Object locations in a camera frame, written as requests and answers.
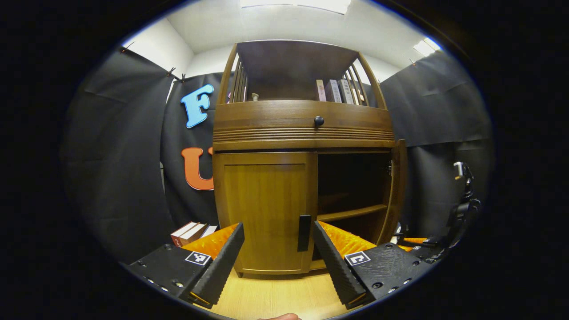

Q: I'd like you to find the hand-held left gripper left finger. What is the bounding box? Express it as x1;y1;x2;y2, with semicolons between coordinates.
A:
120;222;245;309

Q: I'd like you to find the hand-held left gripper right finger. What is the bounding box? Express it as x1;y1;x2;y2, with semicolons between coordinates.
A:
313;220;428;310

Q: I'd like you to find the wooden shoe cabinet door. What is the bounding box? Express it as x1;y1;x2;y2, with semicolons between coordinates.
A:
378;139;408;246
213;152;319;275

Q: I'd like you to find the wooden double-door shoe cabinet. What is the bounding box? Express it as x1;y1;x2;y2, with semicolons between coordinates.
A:
212;39;409;277

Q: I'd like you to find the orange-brown book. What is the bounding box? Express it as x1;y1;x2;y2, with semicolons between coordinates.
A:
180;224;208;245

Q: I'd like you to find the red-brown book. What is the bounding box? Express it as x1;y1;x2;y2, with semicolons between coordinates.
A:
171;221;198;247

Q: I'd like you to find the black backdrop cloth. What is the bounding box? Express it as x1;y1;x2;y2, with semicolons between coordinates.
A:
60;47;495;263

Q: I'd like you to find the ceiling light panel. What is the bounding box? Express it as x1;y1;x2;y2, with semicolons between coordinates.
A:
413;38;441;57
240;0;352;15

